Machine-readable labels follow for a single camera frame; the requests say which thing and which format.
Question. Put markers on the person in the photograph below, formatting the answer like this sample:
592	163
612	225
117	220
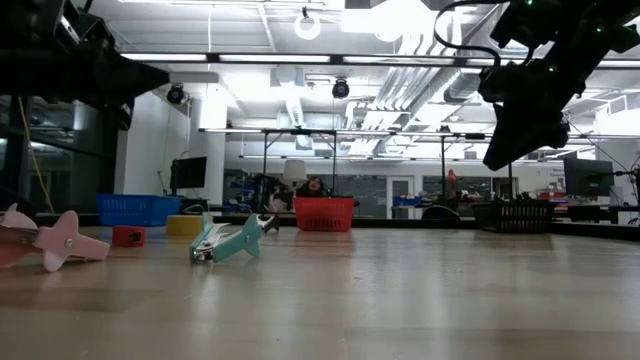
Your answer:
312	187

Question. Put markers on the red plastic basket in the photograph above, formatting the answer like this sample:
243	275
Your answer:
325	215

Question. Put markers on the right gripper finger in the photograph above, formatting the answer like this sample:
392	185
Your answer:
525	135

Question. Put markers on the black computer monitor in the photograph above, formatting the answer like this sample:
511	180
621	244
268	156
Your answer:
587	177
189	173

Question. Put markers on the black workbench frame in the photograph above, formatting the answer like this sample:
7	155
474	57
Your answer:
300	132

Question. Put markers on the white table lamp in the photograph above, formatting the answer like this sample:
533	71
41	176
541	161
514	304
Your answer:
295	170

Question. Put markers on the blue plastic basket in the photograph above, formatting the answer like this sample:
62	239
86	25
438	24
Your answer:
135	210

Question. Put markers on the yellow tape roll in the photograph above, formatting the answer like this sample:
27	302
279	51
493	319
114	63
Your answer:
182	226

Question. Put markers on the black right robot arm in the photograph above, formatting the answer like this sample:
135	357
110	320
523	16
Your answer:
575	25

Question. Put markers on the black overhead frame bar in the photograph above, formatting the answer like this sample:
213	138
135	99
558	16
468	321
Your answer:
212	58

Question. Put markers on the black aluminium table frame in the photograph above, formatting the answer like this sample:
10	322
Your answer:
400	222

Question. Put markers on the pink staple remover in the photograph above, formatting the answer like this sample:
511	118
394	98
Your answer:
65	242

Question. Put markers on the black ceiling spotlight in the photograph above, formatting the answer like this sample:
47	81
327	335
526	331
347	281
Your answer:
340	89
175	94

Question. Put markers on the black curved bracket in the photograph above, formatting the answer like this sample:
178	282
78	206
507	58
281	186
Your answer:
440	212

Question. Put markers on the black plastic basket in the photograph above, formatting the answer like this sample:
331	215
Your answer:
510	217

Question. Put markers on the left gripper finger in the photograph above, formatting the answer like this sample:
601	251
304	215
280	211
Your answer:
135	80

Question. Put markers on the red background object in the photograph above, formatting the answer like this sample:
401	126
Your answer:
452	182

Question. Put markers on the red mini stapler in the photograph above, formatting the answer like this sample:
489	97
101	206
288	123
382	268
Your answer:
127	236

